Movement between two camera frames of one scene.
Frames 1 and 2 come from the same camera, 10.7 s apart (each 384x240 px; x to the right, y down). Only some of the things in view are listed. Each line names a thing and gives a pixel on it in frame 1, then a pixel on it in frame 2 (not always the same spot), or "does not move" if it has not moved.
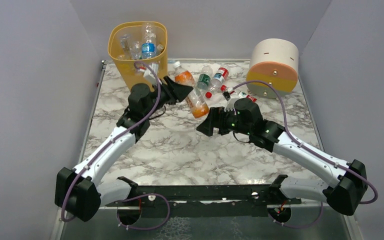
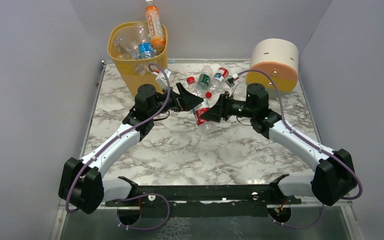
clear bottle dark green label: x=203 y=80 does not move
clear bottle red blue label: x=218 y=80 does not move
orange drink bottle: x=198 y=107 to x=152 y=14
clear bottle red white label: x=244 y=95 to x=204 y=126
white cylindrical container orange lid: x=276 y=62 does not move
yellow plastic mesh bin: x=132 y=42 does not move
